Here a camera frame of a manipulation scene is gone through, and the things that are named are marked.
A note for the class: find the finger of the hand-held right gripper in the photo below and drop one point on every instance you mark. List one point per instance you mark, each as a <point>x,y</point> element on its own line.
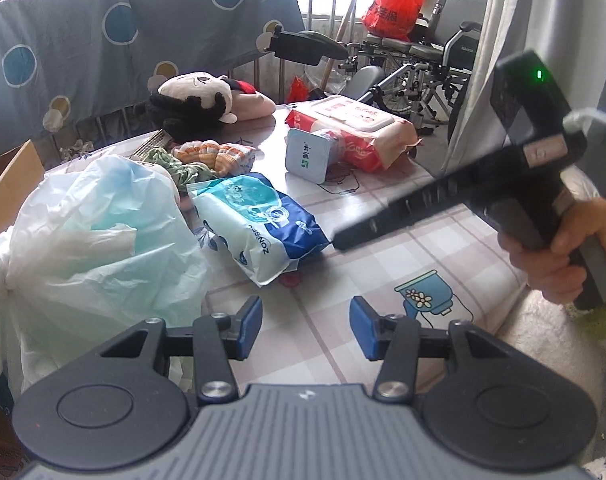
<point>408,205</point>

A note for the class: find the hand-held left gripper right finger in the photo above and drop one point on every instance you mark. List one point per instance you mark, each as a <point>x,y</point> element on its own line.
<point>362,327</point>

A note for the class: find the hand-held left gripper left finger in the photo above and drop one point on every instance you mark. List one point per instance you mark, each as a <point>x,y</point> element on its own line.
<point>251,325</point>

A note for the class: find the person's right forearm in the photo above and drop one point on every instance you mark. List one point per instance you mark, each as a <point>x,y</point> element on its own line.
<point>605,322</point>

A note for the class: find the person's right hand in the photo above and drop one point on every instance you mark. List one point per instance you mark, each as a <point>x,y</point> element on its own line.
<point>548,275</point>

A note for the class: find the small red object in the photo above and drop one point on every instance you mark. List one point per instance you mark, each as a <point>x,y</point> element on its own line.
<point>292,280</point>

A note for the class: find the red and white wipes pack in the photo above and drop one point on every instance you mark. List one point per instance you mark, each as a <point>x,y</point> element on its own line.
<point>363,135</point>

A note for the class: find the grey white curtain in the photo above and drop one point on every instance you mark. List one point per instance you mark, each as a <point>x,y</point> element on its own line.
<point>533,5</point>

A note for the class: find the blue and white wipes packet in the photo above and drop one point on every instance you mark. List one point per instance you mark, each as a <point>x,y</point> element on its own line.
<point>263,220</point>

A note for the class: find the wheelchair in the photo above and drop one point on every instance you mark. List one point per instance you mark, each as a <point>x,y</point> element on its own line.
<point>433,55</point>

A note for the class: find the small red plastic bag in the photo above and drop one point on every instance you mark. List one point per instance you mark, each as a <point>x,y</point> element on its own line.
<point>298,90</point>

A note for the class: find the green cloth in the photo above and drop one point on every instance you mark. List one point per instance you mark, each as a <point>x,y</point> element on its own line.
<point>183,172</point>

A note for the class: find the large red plastic bag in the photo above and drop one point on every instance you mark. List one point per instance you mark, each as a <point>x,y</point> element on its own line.
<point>393,7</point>

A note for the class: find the orange striped socks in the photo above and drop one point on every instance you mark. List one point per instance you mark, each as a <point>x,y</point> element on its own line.
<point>218,155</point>

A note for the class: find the beige fleece blanket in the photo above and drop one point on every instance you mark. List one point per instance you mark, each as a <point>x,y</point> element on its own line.
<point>548,355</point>

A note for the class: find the black padded armrest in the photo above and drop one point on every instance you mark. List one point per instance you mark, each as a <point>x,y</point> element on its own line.
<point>308,45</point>

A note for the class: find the white plastic bag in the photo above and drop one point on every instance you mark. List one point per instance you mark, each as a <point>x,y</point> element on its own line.
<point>83,240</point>

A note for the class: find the brown ribbed pad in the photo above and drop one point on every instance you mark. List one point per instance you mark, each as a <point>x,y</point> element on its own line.
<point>150,145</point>

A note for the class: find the black and white plush toy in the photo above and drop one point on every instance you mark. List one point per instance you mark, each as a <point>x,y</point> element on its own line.
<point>193,92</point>

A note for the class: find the brown cardboard box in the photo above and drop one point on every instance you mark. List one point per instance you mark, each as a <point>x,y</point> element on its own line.
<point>13,180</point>

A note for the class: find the blue sheet with circles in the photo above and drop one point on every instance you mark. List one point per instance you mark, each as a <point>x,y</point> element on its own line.
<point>158,10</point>

